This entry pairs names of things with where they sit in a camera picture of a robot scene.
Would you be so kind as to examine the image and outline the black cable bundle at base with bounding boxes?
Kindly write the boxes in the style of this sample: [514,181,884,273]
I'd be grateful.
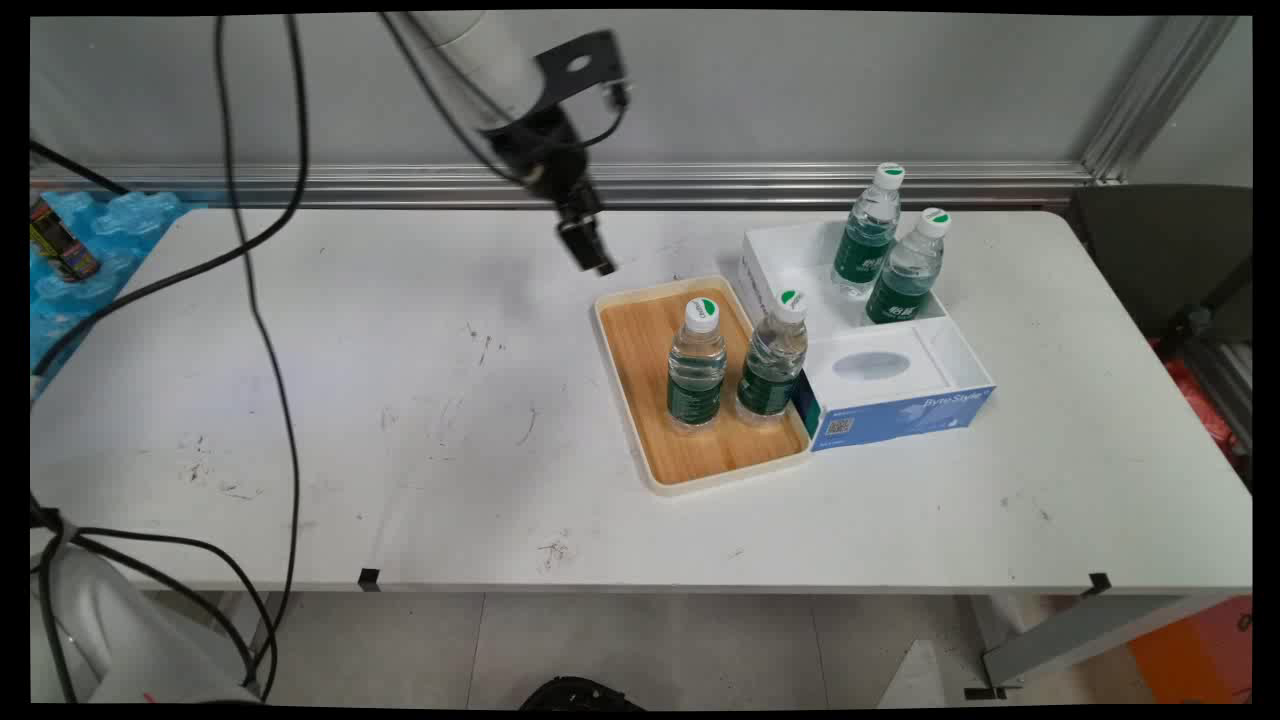
[30,495,279,705]

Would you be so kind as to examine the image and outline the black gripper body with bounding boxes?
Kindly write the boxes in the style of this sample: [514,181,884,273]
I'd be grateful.
[486,104,604,219]

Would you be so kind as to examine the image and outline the wooden tray with cream rim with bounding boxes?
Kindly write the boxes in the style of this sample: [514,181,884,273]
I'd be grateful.
[593,275,813,497]

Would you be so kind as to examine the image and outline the white and blue cardboard box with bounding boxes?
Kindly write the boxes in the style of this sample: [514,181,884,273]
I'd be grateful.
[738,218,997,453]

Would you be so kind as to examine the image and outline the colourful drink can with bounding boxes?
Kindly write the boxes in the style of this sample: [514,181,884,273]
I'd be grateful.
[30,197,102,283]

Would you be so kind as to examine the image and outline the black cable looping across table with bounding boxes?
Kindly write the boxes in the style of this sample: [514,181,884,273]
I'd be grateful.
[30,14,309,381]

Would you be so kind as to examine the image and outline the horizontal aluminium frame rail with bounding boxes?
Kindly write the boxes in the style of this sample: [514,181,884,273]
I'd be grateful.
[30,160,1096,209]

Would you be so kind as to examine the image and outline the red patterned bag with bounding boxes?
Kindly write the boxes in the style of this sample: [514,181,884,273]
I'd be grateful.
[1150,338,1246,471]

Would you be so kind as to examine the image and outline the blue plastic-wrapped bottle pack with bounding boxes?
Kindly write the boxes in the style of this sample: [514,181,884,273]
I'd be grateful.
[30,190,191,396]

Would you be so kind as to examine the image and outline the green label water bottle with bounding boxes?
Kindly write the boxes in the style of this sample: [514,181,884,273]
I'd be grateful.
[864,207,951,326]
[832,163,907,300]
[666,297,728,433]
[736,289,809,425]

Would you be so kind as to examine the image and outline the short black cable by wall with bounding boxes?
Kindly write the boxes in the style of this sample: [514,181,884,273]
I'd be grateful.
[30,139,131,197]

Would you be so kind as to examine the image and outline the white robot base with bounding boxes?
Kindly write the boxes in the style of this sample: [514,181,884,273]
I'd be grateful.
[30,545,263,705]

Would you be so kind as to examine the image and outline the long black hanging cable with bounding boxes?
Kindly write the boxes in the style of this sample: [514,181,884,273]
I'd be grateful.
[214,14,302,701]

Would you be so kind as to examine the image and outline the black round object on floor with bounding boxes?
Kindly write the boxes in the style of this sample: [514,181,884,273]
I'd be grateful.
[520,676,646,711]

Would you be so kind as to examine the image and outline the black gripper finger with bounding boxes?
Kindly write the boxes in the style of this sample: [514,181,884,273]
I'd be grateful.
[557,214,603,275]
[580,208,617,276]

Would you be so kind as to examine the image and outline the grey metal table leg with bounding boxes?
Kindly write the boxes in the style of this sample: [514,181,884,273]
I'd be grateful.
[964,592,1236,699]

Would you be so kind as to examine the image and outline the diagonal aluminium frame post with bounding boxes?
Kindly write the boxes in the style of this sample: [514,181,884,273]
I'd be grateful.
[1080,15,1241,183]

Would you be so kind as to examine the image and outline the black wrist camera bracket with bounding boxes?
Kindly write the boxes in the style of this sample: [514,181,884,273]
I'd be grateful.
[534,30,632,111]

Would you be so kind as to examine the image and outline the orange box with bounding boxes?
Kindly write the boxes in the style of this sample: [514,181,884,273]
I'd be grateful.
[1128,596,1253,705]

